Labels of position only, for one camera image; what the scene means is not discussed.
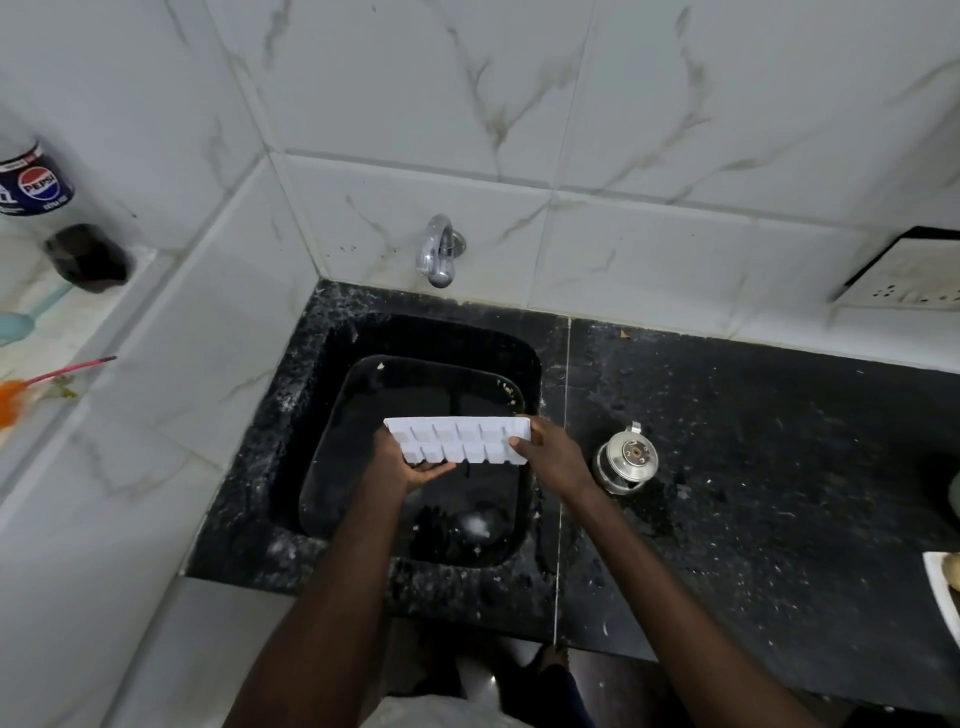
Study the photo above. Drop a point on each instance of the person's left thumb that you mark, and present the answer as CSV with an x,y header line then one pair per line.
x,y
431,469

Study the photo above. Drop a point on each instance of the person's right forearm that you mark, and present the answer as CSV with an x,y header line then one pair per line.
x,y
667,607

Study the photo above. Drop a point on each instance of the person's right hand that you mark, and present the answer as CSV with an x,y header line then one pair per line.
x,y
553,455

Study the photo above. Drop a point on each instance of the black stone sink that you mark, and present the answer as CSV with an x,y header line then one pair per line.
x,y
420,450

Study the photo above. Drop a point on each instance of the white wall socket plate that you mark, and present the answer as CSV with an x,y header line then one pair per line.
x,y
904,270

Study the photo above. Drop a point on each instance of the white ice cube tray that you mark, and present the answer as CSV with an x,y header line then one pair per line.
x,y
457,439

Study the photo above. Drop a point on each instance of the person's right thumb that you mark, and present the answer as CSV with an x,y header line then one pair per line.
x,y
523,448

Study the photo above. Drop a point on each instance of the light blue plastic spoon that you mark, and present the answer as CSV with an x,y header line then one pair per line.
x,y
30,315

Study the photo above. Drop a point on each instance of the person's left forearm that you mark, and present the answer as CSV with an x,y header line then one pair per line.
x,y
330,600

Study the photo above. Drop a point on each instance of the chrome wall tap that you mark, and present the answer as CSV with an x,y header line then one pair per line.
x,y
437,253

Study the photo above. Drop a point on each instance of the plastic cola bottle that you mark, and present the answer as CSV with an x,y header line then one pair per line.
x,y
45,217

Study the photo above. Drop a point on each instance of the person's foot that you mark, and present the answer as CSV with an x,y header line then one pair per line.
x,y
551,664

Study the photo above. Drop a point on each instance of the person's left hand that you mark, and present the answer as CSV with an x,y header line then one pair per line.
x,y
395,469

